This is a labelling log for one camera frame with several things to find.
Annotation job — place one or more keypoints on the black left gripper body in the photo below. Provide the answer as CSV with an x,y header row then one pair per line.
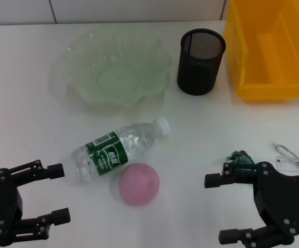
x,y
2,201

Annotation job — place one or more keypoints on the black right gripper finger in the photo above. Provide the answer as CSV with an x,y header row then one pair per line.
x,y
213,180
228,236

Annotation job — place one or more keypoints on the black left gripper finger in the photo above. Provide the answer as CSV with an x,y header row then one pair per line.
x,y
60,215
55,171

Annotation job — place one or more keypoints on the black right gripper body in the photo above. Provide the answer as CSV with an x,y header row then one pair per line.
x,y
283,196

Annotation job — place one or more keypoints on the green plastic wrapper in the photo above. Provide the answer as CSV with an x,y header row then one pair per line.
x,y
242,158

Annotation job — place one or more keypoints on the clear plastic pen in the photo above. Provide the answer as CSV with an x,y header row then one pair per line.
x,y
284,151

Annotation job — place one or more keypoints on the clear green-label water bottle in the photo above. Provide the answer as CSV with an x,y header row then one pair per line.
x,y
108,155

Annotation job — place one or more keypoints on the pink peach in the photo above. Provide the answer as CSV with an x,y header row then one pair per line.
x,y
139,184

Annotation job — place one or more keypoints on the black mesh pen holder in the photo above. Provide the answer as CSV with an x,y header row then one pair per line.
x,y
195,75

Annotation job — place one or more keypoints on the green glass fruit plate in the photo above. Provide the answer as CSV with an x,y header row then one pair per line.
x,y
113,72

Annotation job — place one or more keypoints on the yellow plastic bin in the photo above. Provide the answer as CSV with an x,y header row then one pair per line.
x,y
270,67

